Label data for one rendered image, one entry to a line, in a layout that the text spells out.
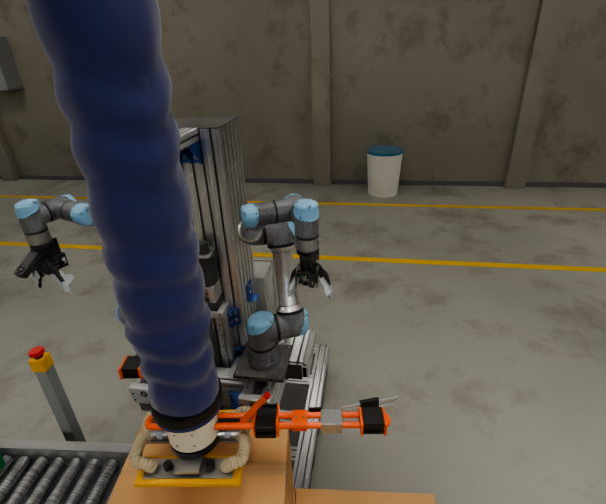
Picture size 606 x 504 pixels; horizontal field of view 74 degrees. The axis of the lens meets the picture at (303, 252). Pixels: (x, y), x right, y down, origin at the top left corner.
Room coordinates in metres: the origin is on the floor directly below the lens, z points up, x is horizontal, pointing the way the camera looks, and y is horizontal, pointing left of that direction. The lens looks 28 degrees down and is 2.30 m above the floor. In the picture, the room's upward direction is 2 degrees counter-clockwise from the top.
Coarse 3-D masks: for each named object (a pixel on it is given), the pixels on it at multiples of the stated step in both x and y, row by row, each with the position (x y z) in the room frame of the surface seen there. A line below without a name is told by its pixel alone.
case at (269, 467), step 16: (288, 432) 1.09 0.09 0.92; (144, 448) 1.03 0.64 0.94; (160, 448) 1.03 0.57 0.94; (224, 448) 1.02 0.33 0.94; (256, 448) 1.01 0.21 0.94; (272, 448) 1.01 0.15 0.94; (288, 448) 1.05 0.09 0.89; (128, 464) 0.97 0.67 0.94; (256, 464) 0.95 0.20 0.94; (272, 464) 0.94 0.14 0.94; (288, 464) 1.00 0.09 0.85; (128, 480) 0.91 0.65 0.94; (256, 480) 0.89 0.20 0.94; (272, 480) 0.88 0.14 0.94; (288, 480) 0.96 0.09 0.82; (112, 496) 0.85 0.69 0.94; (128, 496) 0.85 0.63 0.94; (144, 496) 0.85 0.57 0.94; (160, 496) 0.84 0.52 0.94; (176, 496) 0.84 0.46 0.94; (192, 496) 0.84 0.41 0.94; (208, 496) 0.84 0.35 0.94; (224, 496) 0.83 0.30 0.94; (240, 496) 0.83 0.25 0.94; (256, 496) 0.83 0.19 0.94; (272, 496) 0.83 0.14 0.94; (288, 496) 0.92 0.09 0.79
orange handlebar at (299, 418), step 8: (224, 416) 0.95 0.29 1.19; (232, 416) 0.95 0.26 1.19; (240, 416) 0.95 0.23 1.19; (280, 416) 0.94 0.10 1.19; (288, 416) 0.94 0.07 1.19; (296, 416) 0.93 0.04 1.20; (304, 416) 0.93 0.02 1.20; (312, 416) 0.94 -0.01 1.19; (320, 416) 0.94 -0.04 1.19; (344, 416) 0.94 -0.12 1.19; (352, 416) 0.93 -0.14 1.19; (144, 424) 0.94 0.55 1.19; (152, 424) 0.93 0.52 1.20; (216, 424) 0.92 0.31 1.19; (224, 424) 0.92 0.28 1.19; (232, 424) 0.92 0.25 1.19; (240, 424) 0.92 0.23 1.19; (248, 424) 0.91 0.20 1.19; (280, 424) 0.91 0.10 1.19; (288, 424) 0.91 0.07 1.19; (296, 424) 0.90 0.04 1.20; (304, 424) 0.90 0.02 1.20; (312, 424) 0.90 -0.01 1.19; (320, 424) 0.90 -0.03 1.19; (344, 424) 0.90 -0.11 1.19; (352, 424) 0.90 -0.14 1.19
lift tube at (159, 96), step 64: (64, 0) 0.83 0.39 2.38; (128, 0) 0.88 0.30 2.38; (64, 64) 0.85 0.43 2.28; (128, 64) 0.86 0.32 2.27; (128, 128) 0.84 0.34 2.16; (128, 192) 0.84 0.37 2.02; (128, 256) 0.84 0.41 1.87; (192, 256) 0.91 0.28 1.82; (128, 320) 0.85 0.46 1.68; (192, 320) 0.88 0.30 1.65
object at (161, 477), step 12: (156, 456) 0.90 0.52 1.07; (168, 456) 0.90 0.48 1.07; (204, 456) 0.89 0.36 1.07; (216, 456) 0.89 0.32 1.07; (228, 456) 0.89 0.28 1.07; (156, 468) 0.85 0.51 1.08; (168, 468) 0.84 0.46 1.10; (204, 468) 0.85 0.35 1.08; (216, 468) 0.84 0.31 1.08; (240, 468) 0.84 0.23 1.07; (144, 480) 0.82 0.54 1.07; (156, 480) 0.81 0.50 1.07; (168, 480) 0.81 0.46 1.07; (180, 480) 0.81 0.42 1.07; (192, 480) 0.81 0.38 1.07; (204, 480) 0.81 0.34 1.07; (216, 480) 0.81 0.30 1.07; (228, 480) 0.80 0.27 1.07; (240, 480) 0.81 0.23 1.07
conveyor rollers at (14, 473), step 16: (16, 464) 1.27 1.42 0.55; (80, 464) 1.28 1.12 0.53; (96, 464) 1.27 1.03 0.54; (112, 464) 1.26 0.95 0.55; (32, 480) 1.20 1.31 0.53; (48, 480) 1.19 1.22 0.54; (64, 480) 1.18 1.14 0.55; (80, 480) 1.18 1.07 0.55; (0, 496) 1.13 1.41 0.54; (16, 496) 1.12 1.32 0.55; (32, 496) 1.11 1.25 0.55; (80, 496) 1.12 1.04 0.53; (96, 496) 1.10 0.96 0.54
